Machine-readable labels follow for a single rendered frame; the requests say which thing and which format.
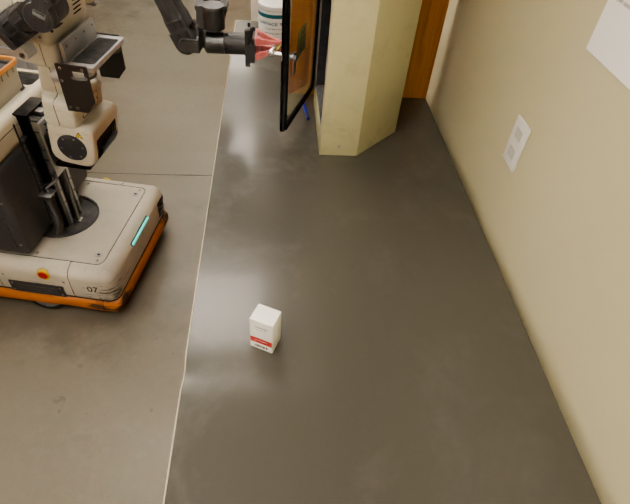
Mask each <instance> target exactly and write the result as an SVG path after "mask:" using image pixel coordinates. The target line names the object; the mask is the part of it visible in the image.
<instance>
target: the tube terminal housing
mask: <svg viewBox="0 0 630 504"><path fill-rule="evenodd" d="M421 5H422V0H332V4H331V16H330V27H329V39H328V50H327V52H328V61H327V72H326V81H325V84H324V95H323V107H322V118H321V125H320V117H319V109H318V100H317V92H316V83H315V88H314V110H315V119H316V128H317V137H318V147H319V155H345V156H357V155H359V154H360V153H362V152H363V151H365V150H367V149H368V148H370V147H371V146H373V145H375V144H376V143H378V142H380V141H381V140H383V139H384V138H386V137H388V136H389V135H391V134H392V133H394V132H395V130H396V125H397V120H398V115H399V110H400V106H401V101H402V96H403V91H404V86H405V82H406V77H407V72H408V67H409V62H410V58H411V53H412V48H413V43H414V38H415V33H416V29H417V24H418V19H419V14H420V9H421Z"/></svg>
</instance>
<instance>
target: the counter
mask: <svg viewBox="0 0 630 504"><path fill-rule="evenodd" d="M280 87H281V57H277V56H274V57H270V56H269V55H268V56H266V57H264V58H262V59H260V60H255V63H251V67H246V66H245V55H232V54H230V61H229V67H228V74H227V81H226V87H225V94H224V101H223V107H222V114H221V121H220V127H219V134H218V140H217V147H216V154H215V160H214V167H213V174H212V180H211V187H210V193H209V200H208V207H207V213H206V220H205V227H204V233H203V240H202V246H201V253H200V260H199V266H198V273H197V280H196V286H195V293H194V299H193V306H192V313H191V319H190V326H189V332H188V339H187V346H186V352H185V365H184V374H183V380H182V384H181V388H180V392H179V399H178V405H177V412H176V419H175V425H174V432H173V438H172V445H171V452H170V458H169V465H168V472H167V478H166V485H165V491H164V498H163V504H601V502H600V499H599V497H598V495H597V493H596V490H595V488H594V486H593V483H592V481H591V479H590V476H589V474H588V472H587V470H586V467H585V465H584V463H583V460H582V458H581V456H580V453H579V451H578V449H577V446H576V444H575V442H574V440H573V437H572V435H571V433H570V430H569V428H568V426H567V423H566V421H565V419H564V417H563V414H562V412H561V410H560V407H559V405H558V403H557V400H556V398H555V396H554V394H553V391H552V389H551V387H550V384H549V382H548V380H547V377H546V375H545V373H544V370H543V368H542V366H541V364H540V361H539V359H538V357H537V354H536V352H535V350H534V347H533V345H532V343H531V341H530V338H529V336H528V334H527V331H526V329H525V327H524V324H523V322H522V320H521V317H520V315H519V313H518V311H517V308H516V306H515V304H514V301H513V299H512V297H511V294H510V292H509V290H508V288H507V285H506V283H505V281H504V278H503V276H502V274H501V271H500V269H499V267H498V264H497V262H496V260H495V258H494V255H493V253H492V251H491V248H490V246H489V244H488V241H487V239H486V237H485V234H484V232H483V230H482V228H481V225H480V223H479V221H478V218H477V216H476V214H475V211H474V209H473V207H472V205H471V202H470V200H469V198H468V195H467V193H466V191H465V188H464V186H463V184H462V181H461V179H460V177H459V175H458V172H457V170H456V168H455V165H454V163H453V161H452V158H451V156H450V154H449V151H448V149H447V147H446V145H445V142H444V140H443V138H442V135H441V133H440V131H439V128H438V126H437V124H436V121H435V119H434V117H433V115H432V112H431V110H430V108H429V105H428V103H427V101H426V98H402V101H401V106H400V110H399V115H398V120H397V125H396V130H395V132H394V133H392V134H391V135H389V136H388V137H386V138H384V139H383V140H381V141H380V142H378V143H376V144H375V145H373V146H371V147H370V148H368V149H367V150H365V151H363V152H362V153H360V154H359V155H357V156H345V155H319V147H318V137H317V128H316V119H315V110H314V94H309V96H308V98H307V99H306V101H305V104H306V107H307V110H308V114H309V117H310V120H307V119H306V116H305V113H304V109H303V106H302V107H301V108H300V110H299V112H298V113H297V115H296V116H295V118H294V119H293V121H292V122H291V124H290V125H289V127H288V129H287V130H285V131H284V132H281V131H280ZM258 304H262V305H264V306H267V307H270V308H273V309H275V310H278V311H281V337H280V340H279V342H278V344H277V346H276V348H275V349H274V351H273V353H269V352H267V351H264V350H262V349H259V348H257V347H254V346H251V345H250V319H249V318H250V317H251V315H252V313H253V312H254V310H255V309H256V307H257V305H258Z"/></svg>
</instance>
